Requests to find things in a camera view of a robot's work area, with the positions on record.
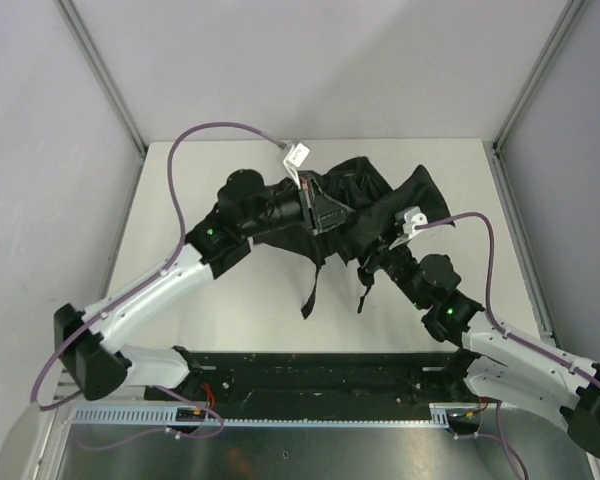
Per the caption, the grey cable duct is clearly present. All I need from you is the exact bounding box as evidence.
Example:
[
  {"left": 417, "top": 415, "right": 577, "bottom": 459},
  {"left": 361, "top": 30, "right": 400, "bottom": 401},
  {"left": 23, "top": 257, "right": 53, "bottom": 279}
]
[{"left": 69, "top": 402, "right": 481, "bottom": 429}]

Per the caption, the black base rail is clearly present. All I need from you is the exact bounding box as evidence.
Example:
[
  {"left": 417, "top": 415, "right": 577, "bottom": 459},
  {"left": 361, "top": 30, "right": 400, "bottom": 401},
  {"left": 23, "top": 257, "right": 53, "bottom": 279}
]
[{"left": 171, "top": 350, "right": 478, "bottom": 404}]

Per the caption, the aluminium frame post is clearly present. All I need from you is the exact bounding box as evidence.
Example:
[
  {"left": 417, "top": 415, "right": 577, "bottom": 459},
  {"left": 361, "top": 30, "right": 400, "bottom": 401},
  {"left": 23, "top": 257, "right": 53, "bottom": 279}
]
[
  {"left": 53, "top": 0, "right": 148, "bottom": 158},
  {"left": 484, "top": 0, "right": 589, "bottom": 343}
]

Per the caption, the right aluminium frame post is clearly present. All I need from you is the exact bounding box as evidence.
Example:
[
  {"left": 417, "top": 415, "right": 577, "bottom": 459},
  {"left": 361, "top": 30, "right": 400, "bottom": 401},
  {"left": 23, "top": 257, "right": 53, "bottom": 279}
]
[{"left": 484, "top": 0, "right": 589, "bottom": 343}]

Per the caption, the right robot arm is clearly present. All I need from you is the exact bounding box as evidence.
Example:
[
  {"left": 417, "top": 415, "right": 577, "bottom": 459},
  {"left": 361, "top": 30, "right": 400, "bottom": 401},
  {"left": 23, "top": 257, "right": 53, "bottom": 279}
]
[{"left": 358, "top": 245, "right": 600, "bottom": 459}]

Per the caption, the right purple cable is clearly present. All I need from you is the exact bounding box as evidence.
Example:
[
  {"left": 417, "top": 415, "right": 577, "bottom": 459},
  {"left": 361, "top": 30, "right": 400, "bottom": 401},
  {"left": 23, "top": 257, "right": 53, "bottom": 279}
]
[{"left": 417, "top": 212, "right": 600, "bottom": 480}]

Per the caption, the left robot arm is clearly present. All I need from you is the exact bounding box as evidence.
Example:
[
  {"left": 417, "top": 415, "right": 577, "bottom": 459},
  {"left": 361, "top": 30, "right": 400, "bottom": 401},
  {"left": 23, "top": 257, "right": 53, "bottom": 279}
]
[{"left": 54, "top": 170, "right": 354, "bottom": 401}]

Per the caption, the black folding umbrella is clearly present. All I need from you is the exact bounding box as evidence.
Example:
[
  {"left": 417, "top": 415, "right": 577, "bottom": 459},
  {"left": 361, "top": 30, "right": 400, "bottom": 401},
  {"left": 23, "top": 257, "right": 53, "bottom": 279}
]
[{"left": 254, "top": 156, "right": 450, "bottom": 309}]

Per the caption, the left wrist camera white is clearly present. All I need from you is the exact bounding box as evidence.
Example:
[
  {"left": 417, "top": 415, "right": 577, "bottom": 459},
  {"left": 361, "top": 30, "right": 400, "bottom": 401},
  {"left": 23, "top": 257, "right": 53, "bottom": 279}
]
[{"left": 282, "top": 142, "right": 310, "bottom": 189}]

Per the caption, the left aluminium frame post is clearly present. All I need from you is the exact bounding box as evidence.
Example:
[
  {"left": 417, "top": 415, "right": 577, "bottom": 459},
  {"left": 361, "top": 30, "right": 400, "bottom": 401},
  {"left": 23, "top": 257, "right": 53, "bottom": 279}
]
[{"left": 53, "top": 0, "right": 148, "bottom": 158}]

